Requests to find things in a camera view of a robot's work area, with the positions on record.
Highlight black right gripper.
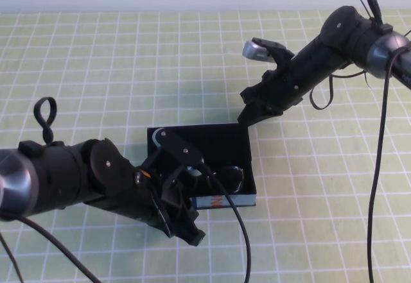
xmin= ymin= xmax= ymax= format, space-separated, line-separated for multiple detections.
xmin=238 ymin=37 xmax=335 ymax=126

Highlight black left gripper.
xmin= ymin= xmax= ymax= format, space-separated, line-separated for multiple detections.
xmin=85 ymin=150 xmax=207 ymax=247

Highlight black printed glasses case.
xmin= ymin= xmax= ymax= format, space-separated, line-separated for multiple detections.
xmin=147 ymin=123 xmax=258 ymax=212

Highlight black framed glasses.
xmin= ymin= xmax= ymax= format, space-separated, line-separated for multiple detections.
xmin=191 ymin=164 xmax=247 ymax=195

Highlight thin black zip tie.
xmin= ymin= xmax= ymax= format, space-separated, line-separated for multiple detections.
xmin=349 ymin=0 xmax=375 ymax=19

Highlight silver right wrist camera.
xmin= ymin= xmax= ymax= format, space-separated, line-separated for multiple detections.
xmin=242 ymin=37 xmax=295 ymax=69

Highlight thin black right cable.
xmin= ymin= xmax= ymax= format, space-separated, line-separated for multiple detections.
xmin=309 ymin=67 xmax=374 ymax=111

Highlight black right camera cable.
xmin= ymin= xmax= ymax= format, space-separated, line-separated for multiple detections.
xmin=367 ymin=29 xmax=411 ymax=283

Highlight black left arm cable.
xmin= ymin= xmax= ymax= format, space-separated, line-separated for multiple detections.
xmin=0 ymin=214 xmax=102 ymax=283

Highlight black looped strap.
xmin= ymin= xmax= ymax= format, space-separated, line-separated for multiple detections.
xmin=33 ymin=96 xmax=58 ymax=144
xmin=365 ymin=0 xmax=383 ymax=24

